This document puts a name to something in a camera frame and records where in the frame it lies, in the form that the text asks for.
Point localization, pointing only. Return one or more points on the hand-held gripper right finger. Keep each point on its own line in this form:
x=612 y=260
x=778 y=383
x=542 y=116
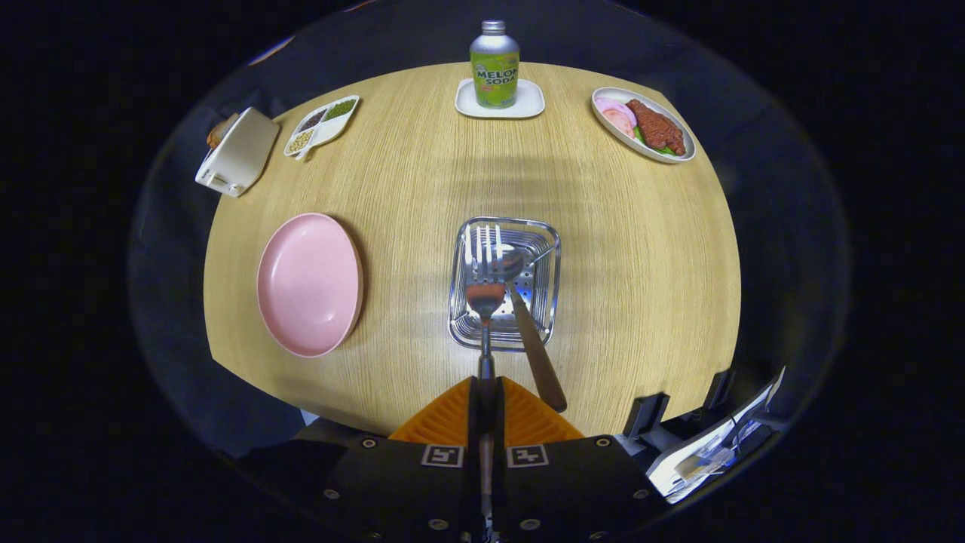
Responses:
x=497 y=415

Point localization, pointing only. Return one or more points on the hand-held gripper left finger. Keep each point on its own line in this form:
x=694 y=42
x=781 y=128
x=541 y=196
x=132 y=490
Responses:
x=476 y=415

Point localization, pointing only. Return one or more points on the pink round plate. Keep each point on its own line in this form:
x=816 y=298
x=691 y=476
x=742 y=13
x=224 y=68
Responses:
x=309 y=286

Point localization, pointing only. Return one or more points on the green lettuce leaf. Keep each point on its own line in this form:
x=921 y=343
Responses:
x=654 y=150

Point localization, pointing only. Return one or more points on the white square coaster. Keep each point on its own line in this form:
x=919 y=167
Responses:
x=531 y=102

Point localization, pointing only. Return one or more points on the pink ham slice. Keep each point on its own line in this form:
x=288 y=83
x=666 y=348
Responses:
x=623 y=124
x=609 y=105

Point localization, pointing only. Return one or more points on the white divided tray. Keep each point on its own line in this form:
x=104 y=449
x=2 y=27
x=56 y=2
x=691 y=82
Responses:
x=332 y=131

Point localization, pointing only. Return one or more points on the pile of yellow beans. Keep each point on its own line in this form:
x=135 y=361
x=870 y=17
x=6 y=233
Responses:
x=300 y=141

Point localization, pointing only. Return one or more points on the brown meat piece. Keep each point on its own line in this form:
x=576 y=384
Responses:
x=657 y=127

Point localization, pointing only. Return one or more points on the green soda bottle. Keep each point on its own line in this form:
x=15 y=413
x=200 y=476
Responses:
x=494 y=83

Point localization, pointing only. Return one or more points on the pile of green beans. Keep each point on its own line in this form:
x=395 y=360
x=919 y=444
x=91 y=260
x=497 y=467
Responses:
x=341 y=108

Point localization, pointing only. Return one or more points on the pile of red beans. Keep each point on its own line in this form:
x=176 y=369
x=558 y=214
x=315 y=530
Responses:
x=311 y=119

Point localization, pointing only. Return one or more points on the white oval food plate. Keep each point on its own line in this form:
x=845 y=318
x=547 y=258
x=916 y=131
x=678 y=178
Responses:
x=614 y=92

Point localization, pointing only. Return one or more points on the cream white toaster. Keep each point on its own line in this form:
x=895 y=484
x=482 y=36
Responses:
x=241 y=154

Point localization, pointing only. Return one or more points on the brown toast slice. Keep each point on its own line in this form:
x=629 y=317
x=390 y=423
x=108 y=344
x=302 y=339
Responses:
x=220 y=130

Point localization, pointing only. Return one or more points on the black bracket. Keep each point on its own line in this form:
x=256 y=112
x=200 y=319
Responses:
x=644 y=413
x=720 y=388

